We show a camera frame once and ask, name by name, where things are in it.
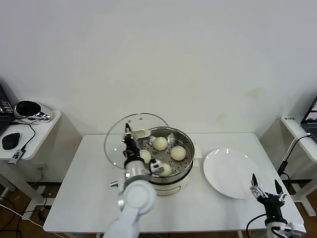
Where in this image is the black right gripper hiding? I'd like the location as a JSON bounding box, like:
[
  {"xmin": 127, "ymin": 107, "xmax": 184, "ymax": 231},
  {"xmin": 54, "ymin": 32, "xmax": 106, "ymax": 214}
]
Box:
[{"xmin": 250, "ymin": 173, "xmax": 287, "ymax": 224}]

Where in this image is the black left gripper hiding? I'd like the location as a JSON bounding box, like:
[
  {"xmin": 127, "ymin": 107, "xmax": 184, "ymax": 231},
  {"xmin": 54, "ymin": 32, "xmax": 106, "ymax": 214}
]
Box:
[{"xmin": 122, "ymin": 122, "xmax": 142, "ymax": 164}]

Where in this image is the glass lid cream handle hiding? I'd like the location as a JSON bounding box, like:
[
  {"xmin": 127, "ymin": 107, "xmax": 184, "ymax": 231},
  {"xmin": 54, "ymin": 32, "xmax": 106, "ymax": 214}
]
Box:
[{"xmin": 104, "ymin": 113, "xmax": 171, "ymax": 171}]

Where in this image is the white steamed baozi bun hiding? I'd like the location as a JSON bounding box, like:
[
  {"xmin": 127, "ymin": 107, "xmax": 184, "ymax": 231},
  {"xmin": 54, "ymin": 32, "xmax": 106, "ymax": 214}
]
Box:
[
  {"xmin": 170, "ymin": 146, "xmax": 187, "ymax": 161},
  {"xmin": 158, "ymin": 163, "xmax": 172, "ymax": 177},
  {"xmin": 139, "ymin": 150, "xmax": 152, "ymax": 164},
  {"xmin": 153, "ymin": 137, "xmax": 168, "ymax": 151}
]

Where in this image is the stainless steel steamer basket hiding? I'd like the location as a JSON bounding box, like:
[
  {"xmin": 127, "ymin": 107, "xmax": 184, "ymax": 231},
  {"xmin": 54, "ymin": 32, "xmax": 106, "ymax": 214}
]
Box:
[{"xmin": 130, "ymin": 126, "xmax": 203, "ymax": 178}]

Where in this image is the white round plate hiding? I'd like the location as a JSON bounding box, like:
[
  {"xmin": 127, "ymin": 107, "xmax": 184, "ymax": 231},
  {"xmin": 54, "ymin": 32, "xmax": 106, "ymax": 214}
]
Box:
[{"xmin": 203, "ymin": 148, "xmax": 263, "ymax": 199}]

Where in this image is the white side table with label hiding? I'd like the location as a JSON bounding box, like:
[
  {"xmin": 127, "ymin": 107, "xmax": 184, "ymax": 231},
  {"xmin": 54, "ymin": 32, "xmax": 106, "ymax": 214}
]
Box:
[{"xmin": 280, "ymin": 115, "xmax": 317, "ymax": 216}]

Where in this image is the cream electric cooking pot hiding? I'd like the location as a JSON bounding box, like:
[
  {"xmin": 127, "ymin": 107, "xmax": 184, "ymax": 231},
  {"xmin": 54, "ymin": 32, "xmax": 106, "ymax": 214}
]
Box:
[{"xmin": 148, "ymin": 160, "xmax": 200, "ymax": 196}]

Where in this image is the black laptop beside label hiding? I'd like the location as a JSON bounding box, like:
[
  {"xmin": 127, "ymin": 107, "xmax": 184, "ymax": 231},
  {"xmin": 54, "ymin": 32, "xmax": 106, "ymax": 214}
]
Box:
[{"xmin": 300, "ymin": 95, "xmax": 317, "ymax": 143}]

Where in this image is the white side table with mouse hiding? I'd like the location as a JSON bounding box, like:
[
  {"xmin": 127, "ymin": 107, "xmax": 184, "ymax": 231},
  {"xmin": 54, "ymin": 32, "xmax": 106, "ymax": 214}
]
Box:
[{"xmin": 0, "ymin": 110, "xmax": 62, "ymax": 207}]

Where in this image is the shiny chrome black gadget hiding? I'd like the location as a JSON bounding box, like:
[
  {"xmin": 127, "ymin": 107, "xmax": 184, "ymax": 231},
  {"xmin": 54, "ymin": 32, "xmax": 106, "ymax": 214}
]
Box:
[{"xmin": 13, "ymin": 100, "xmax": 55, "ymax": 122}]

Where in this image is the grey usb dongle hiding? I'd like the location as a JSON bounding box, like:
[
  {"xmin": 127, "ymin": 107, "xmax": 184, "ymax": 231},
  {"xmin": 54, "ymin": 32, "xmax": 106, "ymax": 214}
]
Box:
[{"xmin": 8, "ymin": 148, "xmax": 25, "ymax": 164}]

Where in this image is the black computer mouse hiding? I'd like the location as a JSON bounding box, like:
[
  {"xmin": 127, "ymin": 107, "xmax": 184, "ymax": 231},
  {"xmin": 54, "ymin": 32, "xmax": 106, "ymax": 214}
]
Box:
[{"xmin": 1, "ymin": 132, "xmax": 21, "ymax": 150}]

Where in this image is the black laptop beside mouse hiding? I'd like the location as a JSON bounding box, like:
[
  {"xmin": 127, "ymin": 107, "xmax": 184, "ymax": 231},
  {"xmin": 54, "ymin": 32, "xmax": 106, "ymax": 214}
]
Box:
[{"xmin": 0, "ymin": 83, "xmax": 15, "ymax": 136}]

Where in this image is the black cable with adapter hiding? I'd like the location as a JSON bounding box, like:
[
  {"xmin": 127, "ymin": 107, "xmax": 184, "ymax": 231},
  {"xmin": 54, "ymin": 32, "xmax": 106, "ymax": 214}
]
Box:
[{"xmin": 276, "ymin": 138, "xmax": 298, "ymax": 185}]

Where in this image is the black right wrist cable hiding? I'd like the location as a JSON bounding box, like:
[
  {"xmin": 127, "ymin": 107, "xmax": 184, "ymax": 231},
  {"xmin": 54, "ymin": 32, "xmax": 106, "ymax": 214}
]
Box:
[{"xmin": 246, "ymin": 214, "xmax": 267, "ymax": 236}]

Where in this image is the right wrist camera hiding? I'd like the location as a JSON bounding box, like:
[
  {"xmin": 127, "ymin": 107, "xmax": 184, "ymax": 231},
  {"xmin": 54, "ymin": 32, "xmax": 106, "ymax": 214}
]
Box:
[{"xmin": 272, "ymin": 221, "xmax": 307, "ymax": 238}]

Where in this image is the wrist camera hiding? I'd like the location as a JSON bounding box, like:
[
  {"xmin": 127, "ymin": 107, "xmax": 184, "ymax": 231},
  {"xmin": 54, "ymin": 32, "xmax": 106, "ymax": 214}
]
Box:
[
  {"xmin": 272, "ymin": 221, "xmax": 307, "ymax": 238},
  {"xmin": 149, "ymin": 160, "xmax": 163, "ymax": 176}
]

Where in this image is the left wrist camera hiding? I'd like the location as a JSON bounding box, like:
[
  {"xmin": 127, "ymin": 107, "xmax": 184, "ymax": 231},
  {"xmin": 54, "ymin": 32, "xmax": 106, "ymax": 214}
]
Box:
[{"xmin": 149, "ymin": 160, "xmax": 163, "ymax": 176}]

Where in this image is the white laptop cable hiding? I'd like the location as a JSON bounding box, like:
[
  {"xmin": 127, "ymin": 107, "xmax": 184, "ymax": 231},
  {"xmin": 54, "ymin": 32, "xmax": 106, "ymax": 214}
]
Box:
[{"xmin": 283, "ymin": 133, "xmax": 312, "ymax": 163}]

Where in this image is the black dongle cable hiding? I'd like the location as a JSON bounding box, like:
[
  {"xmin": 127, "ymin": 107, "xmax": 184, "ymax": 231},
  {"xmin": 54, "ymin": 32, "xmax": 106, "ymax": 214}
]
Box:
[{"xmin": 11, "ymin": 121, "xmax": 36, "ymax": 151}]

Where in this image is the black floor cable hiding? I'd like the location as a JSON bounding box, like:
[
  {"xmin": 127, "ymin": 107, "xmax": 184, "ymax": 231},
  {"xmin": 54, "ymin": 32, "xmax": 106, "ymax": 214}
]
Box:
[{"xmin": 0, "ymin": 190, "xmax": 52, "ymax": 238}]

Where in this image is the white floor cable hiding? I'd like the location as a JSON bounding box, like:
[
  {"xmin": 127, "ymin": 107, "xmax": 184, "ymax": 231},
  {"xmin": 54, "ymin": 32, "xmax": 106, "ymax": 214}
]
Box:
[{"xmin": 0, "ymin": 203, "xmax": 44, "ymax": 227}]

